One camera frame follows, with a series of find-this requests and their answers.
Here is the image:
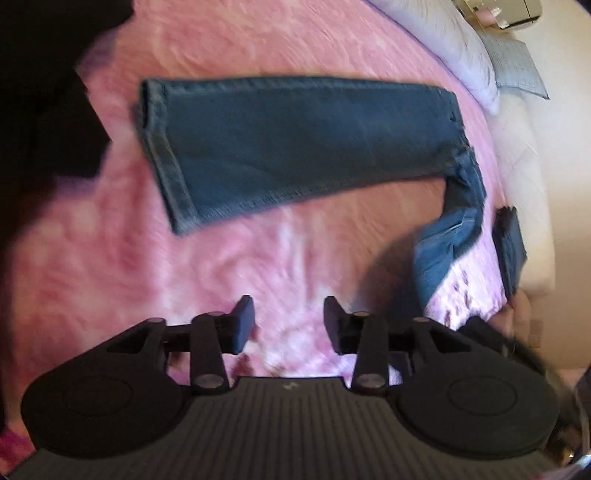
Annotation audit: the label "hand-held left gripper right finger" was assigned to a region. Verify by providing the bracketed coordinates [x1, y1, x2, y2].
[323, 295, 467, 395]

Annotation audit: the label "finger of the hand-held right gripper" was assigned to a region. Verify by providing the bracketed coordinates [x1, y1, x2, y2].
[491, 205, 528, 298]

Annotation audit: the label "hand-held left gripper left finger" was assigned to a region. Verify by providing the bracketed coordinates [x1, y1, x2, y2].
[106, 295, 257, 394]

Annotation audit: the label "blue denim jeans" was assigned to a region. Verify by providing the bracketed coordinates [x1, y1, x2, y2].
[136, 76, 488, 305]

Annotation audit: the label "pink floral blanket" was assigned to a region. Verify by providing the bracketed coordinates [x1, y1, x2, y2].
[0, 0, 515, 462]

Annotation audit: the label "grey pillow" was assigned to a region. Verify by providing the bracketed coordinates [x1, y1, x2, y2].
[480, 32, 550, 100]

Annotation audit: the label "white ribbed quilt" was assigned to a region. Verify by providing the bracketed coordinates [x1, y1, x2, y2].
[369, 0, 502, 116]

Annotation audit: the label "cluttered bedside table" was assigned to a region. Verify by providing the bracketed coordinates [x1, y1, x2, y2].
[455, 0, 543, 31]

